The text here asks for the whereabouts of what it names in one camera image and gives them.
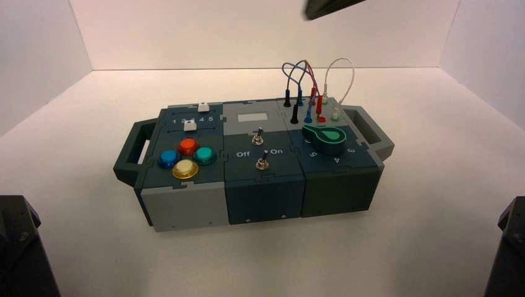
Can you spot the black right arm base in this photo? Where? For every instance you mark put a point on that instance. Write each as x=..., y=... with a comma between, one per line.
x=508, y=254

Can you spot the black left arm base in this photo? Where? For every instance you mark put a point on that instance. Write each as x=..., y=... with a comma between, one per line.
x=20, y=254

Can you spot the modular blue grey control box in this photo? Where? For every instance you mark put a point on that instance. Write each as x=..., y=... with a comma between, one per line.
x=262, y=196

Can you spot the metal toggle switch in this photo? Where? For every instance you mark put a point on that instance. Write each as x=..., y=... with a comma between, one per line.
x=262, y=163
x=257, y=139

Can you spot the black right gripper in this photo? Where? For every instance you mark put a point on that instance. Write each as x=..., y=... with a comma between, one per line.
x=328, y=6

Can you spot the red round push button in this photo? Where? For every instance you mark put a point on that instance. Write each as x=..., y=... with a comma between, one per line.
x=188, y=146

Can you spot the small white slider knob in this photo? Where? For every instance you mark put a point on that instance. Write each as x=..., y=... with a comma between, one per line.
x=189, y=126
x=203, y=107

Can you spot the blue round push button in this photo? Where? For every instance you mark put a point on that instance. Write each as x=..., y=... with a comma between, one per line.
x=169, y=158

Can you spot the green pointer rotary knob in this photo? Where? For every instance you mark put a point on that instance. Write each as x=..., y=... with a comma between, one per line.
x=328, y=141

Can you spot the green round push button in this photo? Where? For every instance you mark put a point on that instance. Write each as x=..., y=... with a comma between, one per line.
x=204, y=155

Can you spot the yellow round push button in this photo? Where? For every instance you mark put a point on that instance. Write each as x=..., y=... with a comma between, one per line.
x=185, y=168

